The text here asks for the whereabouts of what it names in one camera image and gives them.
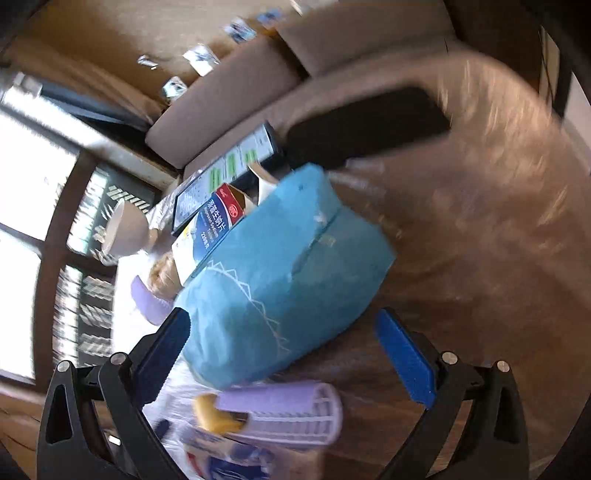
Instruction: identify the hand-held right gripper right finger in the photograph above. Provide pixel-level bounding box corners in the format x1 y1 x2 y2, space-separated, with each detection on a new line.
374 308 529 480

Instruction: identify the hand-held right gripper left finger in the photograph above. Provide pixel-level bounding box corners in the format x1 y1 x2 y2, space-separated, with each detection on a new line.
37 307 192 480

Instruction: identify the white blue medicine box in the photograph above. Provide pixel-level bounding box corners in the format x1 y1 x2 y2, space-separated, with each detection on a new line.
171 182 252 284

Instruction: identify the purple hair roller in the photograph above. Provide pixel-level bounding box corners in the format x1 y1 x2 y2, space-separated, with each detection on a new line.
217 382 343 448
130 275 174 326

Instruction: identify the beige crumpled bread piece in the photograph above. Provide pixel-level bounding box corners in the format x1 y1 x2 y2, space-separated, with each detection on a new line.
148 256 183 301

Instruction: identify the white cup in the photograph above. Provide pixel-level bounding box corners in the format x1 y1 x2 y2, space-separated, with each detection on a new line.
99 198 160 259

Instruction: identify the white blue printed pack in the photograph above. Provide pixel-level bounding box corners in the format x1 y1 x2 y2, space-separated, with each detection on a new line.
182 429 321 480

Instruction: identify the black long box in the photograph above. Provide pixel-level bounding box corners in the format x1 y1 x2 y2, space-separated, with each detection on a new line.
171 122 287 236

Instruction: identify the black oblong case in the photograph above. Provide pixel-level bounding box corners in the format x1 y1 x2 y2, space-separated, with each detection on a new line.
285 85 452 172

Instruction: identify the beige sofa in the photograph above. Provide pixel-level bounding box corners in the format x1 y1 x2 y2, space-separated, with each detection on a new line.
145 0 458 171

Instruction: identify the window with dark frame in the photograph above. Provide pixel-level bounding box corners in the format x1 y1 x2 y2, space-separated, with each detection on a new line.
0 69 158 384

